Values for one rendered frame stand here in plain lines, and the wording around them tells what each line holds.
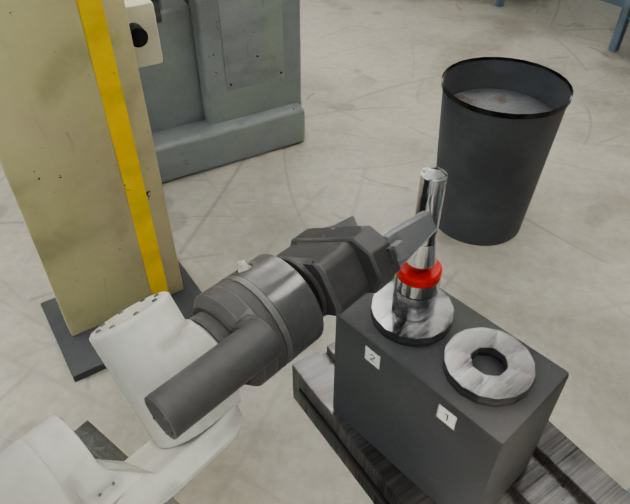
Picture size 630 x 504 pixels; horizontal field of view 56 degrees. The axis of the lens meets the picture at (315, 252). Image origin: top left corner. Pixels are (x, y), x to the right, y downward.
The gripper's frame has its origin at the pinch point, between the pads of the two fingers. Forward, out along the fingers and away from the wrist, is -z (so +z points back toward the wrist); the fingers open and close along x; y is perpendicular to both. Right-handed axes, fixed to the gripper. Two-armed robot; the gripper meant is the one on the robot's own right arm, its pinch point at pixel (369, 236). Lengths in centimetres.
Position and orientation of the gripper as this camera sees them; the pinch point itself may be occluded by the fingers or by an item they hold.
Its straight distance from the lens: 57.1
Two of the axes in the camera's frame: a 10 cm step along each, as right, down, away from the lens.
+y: -3.9, -8.7, -3.0
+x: 6.0, 0.1, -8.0
